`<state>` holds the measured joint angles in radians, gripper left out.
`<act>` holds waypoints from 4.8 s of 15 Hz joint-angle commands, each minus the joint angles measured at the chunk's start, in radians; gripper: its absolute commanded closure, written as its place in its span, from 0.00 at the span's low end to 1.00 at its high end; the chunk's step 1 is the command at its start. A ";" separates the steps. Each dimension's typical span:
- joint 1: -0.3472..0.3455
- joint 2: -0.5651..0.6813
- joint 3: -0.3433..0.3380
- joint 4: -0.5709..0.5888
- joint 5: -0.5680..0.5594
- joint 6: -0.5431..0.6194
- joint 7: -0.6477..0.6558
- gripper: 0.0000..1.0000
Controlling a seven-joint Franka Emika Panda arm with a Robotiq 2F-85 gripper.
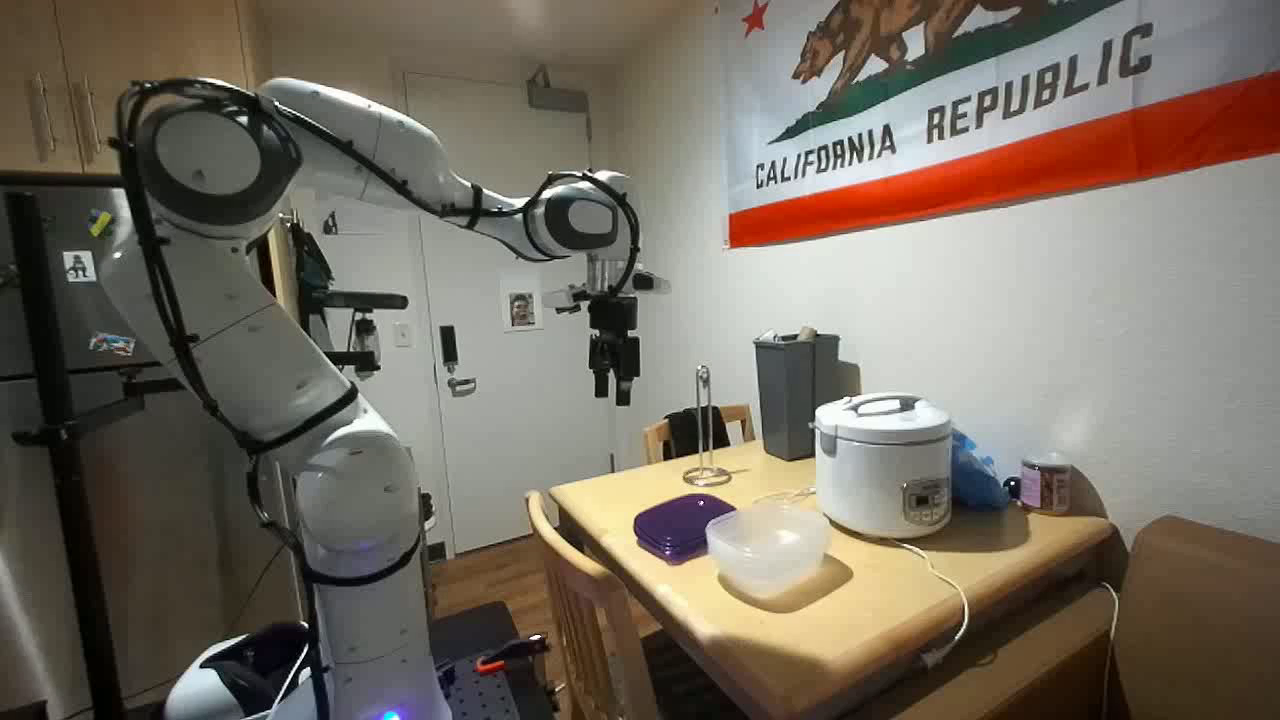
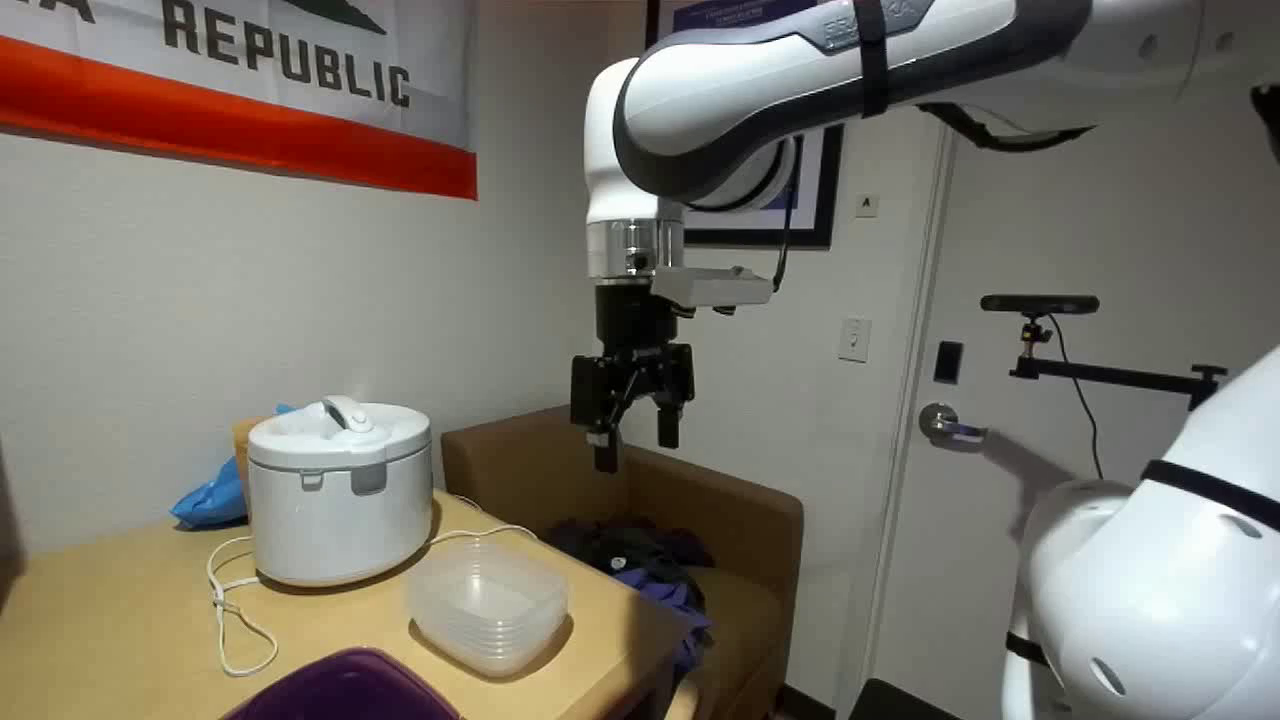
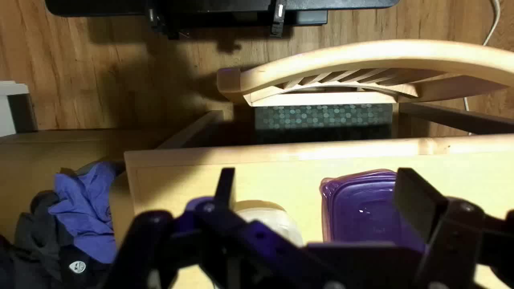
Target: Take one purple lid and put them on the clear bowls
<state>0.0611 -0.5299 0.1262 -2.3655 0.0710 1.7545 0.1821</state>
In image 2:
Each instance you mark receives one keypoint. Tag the California Republic flag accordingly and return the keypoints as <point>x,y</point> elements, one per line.
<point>265,133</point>

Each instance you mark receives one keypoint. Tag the white light switch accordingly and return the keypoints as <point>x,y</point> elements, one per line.
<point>855,342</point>

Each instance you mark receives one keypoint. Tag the white rice cooker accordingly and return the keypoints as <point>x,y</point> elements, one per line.
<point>341,493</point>

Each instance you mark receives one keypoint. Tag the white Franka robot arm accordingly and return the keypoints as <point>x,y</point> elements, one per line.
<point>747,93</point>

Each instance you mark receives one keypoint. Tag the black door lock plate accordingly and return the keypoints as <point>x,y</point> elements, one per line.
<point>949,360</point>

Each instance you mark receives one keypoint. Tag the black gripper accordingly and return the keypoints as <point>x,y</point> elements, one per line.
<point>634,334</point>

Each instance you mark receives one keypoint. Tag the black stereo camera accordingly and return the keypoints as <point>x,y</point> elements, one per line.
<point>1042,304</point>

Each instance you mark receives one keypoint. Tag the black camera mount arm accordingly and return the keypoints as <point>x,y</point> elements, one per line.
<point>1120,377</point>

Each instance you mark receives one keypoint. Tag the clear plastic bowl stack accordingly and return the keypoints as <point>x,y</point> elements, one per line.
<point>487,607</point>

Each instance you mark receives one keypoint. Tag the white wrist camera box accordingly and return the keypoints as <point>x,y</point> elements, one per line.
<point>706,289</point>

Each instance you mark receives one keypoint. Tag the blue framed poster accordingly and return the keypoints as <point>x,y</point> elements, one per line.
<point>813,200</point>

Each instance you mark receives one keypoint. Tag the white door with lever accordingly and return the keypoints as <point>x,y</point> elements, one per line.
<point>986,242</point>

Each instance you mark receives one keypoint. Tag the small white wall thermostat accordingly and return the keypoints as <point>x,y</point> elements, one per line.
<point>864,206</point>

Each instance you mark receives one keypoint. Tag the dark grey bin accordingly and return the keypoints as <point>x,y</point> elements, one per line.
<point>11,532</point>

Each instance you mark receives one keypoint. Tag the wooden chair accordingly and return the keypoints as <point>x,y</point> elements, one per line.
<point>681,702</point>

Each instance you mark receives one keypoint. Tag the purple bowl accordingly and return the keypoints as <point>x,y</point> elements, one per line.
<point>346,686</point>

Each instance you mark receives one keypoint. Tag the blue cloth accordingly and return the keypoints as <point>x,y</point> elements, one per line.
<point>212,501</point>

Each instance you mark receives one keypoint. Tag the dark clothes pile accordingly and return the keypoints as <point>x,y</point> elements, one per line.
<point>642,554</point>

